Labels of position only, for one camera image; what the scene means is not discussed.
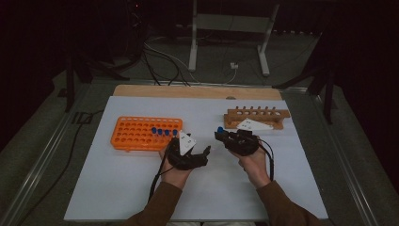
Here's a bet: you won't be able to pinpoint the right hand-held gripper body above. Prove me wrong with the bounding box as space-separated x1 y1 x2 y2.
223 118 274 157

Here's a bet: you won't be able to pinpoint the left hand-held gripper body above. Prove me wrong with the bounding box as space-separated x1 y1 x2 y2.
167 131 210 171

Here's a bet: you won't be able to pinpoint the wooden tube rack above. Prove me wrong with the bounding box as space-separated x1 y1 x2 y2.
223 105 292 130

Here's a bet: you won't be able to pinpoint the orange plastic tube rack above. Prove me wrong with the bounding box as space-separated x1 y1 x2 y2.
110 116 184 153

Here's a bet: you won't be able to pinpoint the person's right hand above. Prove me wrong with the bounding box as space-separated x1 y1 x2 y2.
230 147 272 189

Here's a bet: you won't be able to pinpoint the person's left hand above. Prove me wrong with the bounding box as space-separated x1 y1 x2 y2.
159 147 193 190

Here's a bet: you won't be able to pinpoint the black tripod stand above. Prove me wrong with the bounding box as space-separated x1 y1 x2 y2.
64 51 131 113
272 62 337 125

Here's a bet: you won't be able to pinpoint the white table mat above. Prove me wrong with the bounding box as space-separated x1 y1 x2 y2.
63 95 328 222

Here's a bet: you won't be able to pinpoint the white metal stand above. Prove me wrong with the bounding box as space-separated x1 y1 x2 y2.
187 0 280 77

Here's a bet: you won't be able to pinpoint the right hand-held gripper black cable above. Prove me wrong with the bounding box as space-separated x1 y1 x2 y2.
257 137 276 183

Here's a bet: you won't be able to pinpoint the hand-held gripper black cable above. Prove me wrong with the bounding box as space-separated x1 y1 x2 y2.
257 137 276 183
147 140 177 202

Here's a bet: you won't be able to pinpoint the left hand-held gripper black cable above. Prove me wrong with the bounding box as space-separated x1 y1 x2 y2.
147 140 177 202

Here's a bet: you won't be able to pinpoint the white cable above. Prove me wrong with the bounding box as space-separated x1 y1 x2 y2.
223 67 239 86

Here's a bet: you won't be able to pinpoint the black floor cables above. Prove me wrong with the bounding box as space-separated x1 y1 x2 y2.
142 43 191 88

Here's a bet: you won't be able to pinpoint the metal floor rail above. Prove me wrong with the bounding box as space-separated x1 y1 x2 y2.
313 92 379 226
0 81 92 226

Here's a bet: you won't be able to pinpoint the thin black floor cable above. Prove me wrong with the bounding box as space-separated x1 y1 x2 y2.
15 109 105 226

